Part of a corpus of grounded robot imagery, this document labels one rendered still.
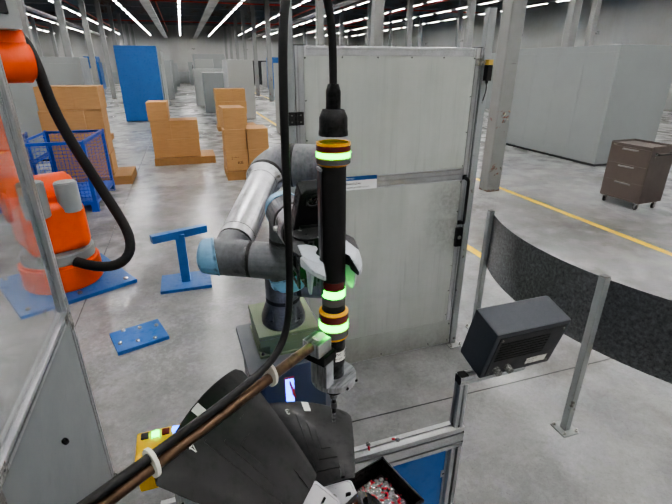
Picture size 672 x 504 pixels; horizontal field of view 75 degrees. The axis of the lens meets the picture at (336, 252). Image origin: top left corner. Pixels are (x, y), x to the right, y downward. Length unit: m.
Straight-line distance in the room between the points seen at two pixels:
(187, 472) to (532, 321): 1.01
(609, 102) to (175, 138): 8.56
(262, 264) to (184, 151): 9.07
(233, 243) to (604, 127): 9.79
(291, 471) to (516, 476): 1.97
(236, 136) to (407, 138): 5.78
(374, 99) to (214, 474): 2.13
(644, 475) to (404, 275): 1.62
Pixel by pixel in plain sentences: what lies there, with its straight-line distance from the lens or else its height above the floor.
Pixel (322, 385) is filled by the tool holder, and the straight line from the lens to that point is 0.68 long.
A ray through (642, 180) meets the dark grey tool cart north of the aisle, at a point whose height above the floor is 0.44.
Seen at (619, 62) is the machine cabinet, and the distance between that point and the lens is 10.33.
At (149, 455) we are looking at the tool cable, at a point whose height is 1.56.
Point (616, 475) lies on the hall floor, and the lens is 2.87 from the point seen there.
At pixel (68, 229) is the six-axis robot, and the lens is 4.49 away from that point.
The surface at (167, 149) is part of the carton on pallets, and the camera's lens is 9.93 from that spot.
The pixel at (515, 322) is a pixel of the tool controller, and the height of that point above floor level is 1.24.
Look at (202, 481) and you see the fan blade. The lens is 0.73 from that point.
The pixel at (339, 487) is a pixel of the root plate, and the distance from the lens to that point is 0.93.
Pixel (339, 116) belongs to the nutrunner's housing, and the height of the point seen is 1.85.
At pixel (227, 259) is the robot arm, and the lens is 0.89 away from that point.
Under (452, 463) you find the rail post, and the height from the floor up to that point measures 0.71.
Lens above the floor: 1.91
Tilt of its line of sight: 23 degrees down
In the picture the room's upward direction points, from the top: straight up
